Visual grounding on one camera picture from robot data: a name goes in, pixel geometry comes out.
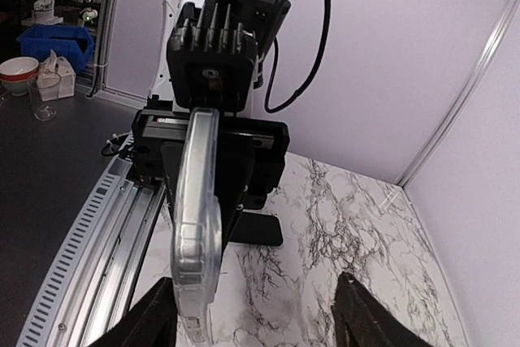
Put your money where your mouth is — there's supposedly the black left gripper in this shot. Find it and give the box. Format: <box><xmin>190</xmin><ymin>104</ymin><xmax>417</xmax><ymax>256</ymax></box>
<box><xmin>130</xmin><ymin>107</ymin><xmax>290</xmax><ymax>210</ymax></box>

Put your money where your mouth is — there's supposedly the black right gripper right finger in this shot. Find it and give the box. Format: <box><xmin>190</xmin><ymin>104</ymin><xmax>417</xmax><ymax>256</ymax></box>
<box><xmin>331</xmin><ymin>272</ymin><xmax>431</xmax><ymax>347</ymax></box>

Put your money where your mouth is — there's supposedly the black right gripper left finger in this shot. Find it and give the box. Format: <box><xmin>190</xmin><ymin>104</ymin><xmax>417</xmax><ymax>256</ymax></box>
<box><xmin>90</xmin><ymin>277</ymin><xmax>178</xmax><ymax>347</ymax></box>

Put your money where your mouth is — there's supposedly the clear magsafe phone case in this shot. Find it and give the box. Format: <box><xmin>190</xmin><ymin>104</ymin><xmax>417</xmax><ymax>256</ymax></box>
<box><xmin>171</xmin><ymin>108</ymin><xmax>223</xmax><ymax>346</ymax></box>

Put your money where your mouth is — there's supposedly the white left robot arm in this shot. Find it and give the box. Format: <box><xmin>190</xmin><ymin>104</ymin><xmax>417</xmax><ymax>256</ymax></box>
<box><xmin>132</xmin><ymin>0</ymin><xmax>289</xmax><ymax>213</ymax></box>

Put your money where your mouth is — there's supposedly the black phone far left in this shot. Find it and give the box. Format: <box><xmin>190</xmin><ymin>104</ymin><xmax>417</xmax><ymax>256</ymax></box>
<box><xmin>228</xmin><ymin>211</ymin><xmax>284</xmax><ymax>247</ymax></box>

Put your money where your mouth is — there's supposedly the blue plastic bin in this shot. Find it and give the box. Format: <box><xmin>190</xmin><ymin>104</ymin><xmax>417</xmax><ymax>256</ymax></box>
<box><xmin>16</xmin><ymin>25</ymin><xmax>94</xmax><ymax>74</ymax></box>

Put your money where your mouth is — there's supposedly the white paper box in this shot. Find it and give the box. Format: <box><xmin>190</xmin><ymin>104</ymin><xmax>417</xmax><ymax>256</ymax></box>
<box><xmin>37</xmin><ymin>50</ymin><xmax>76</xmax><ymax>102</ymax></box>

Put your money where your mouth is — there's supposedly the clear glass cup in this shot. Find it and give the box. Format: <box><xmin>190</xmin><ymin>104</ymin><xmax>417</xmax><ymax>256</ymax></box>
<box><xmin>28</xmin><ymin>72</ymin><xmax>61</xmax><ymax>122</ymax></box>

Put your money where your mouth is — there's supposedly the white ceramic bowl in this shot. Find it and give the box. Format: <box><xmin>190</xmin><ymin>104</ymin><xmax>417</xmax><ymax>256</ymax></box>
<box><xmin>0</xmin><ymin>57</ymin><xmax>40</xmax><ymax>96</ymax></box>

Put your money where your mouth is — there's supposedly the aluminium front rail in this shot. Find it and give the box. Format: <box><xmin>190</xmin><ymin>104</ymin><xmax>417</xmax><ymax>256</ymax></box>
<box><xmin>17</xmin><ymin>157</ymin><xmax>164</xmax><ymax>346</ymax></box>

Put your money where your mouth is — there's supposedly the aluminium left corner post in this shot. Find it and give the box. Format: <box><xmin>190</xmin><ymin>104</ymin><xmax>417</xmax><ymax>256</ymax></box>
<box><xmin>396</xmin><ymin>0</ymin><xmax>519</xmax><ymax>188</ymax></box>

